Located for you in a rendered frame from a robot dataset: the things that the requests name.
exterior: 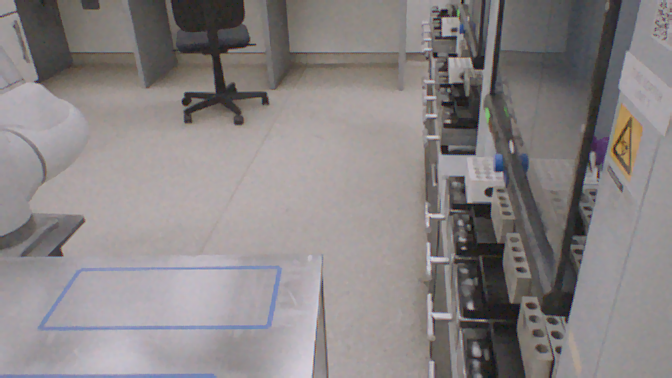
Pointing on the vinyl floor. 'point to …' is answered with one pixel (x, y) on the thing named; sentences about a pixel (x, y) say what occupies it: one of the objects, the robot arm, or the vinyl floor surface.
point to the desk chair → (198, 10)
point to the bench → (155, 26)
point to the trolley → (163, 316)
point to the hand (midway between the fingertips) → (70, 11)
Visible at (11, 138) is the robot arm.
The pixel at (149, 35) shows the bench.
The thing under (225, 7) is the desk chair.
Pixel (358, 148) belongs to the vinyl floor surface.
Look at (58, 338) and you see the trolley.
